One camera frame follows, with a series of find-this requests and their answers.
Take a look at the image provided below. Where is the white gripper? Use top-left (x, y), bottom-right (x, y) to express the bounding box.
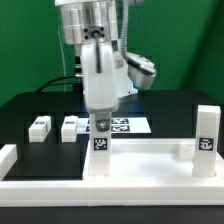
top-left (81, 43), bottom-right (118, 131)

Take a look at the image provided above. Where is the white desk tabletop tray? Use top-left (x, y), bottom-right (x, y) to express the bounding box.
top-left (81, 137), bottom-right (224, 182)

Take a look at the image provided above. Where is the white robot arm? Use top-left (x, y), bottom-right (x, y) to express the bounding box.
top-left (55, 0), bottom-right (139, 132)

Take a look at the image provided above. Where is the fiducial marker sheet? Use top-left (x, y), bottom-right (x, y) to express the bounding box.
top-left (77, 117), bottom-right (151, 134)

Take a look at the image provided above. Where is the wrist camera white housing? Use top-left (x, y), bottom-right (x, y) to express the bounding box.
top-left (127, 52), bottom-right (156, 90)

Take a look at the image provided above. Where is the black cable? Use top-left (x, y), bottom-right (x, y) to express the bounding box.
top-left (35, 75), bottom-right (83, 93)

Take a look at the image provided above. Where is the white cable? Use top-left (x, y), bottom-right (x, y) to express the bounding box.
top-left (60, 43), bottom-right (68, 92)

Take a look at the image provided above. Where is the grey braided wrist cable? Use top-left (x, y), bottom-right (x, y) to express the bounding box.
top-left (119, 0), bottom-right (156, 74)

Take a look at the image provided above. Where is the white U-shaped fence frame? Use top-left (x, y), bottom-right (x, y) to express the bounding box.
top-left (0, 145), bottom-right (224, 207)

